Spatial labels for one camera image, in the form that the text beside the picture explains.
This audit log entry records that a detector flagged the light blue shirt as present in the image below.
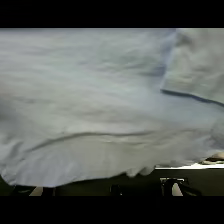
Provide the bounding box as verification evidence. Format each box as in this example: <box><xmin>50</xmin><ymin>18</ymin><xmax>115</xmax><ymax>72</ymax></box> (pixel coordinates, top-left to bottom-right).
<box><xmin>0</xmin><ymin>28</ymin><xmax>224</xmax><ymax>189</ymax></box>

